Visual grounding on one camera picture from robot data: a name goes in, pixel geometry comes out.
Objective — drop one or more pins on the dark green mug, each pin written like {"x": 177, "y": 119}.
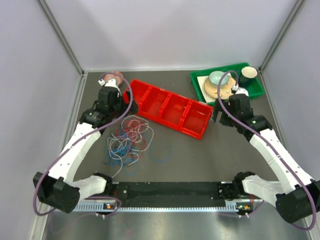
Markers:
{"x": 247, "y": 76}

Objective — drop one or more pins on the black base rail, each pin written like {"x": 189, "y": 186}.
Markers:
{"x": 172, "y": 194}

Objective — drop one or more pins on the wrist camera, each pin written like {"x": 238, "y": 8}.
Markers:
{"x": 109, "y": 83}
{"x": 236, "y": 90}

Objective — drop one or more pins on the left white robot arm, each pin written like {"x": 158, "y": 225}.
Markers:
{"x": 56, "y": 186}

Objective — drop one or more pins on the green plastic tray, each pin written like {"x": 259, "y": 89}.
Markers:
{"x": 255, "y": 90}

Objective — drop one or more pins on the slotted cable duct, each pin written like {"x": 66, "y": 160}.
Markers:
{"x": 109, "y": 206}

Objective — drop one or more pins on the light blue bowl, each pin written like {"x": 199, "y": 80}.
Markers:
{"x": 215, "y": 77}

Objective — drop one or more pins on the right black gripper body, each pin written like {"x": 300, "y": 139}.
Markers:
{"x": 226, "y": 121}

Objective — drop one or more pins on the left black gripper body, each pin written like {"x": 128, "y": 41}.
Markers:
{"x": 121, "y": 109}

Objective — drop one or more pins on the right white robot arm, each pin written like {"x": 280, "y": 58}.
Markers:
{"x": 297, "y": 194}

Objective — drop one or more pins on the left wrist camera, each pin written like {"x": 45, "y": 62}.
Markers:
{"x": 109, "y": 83}

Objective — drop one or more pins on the pink patterned bowl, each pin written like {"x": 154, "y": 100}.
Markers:
{"x": 114, "y": 75}

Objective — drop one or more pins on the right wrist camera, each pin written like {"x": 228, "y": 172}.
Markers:
{"x": 236, "y": 90}

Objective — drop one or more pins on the tan ceramic plate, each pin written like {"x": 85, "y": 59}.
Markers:
{"x": 225, "y": 89}

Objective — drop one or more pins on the red compartment bin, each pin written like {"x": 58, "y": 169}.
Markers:
{"x": 170, "y": 109}

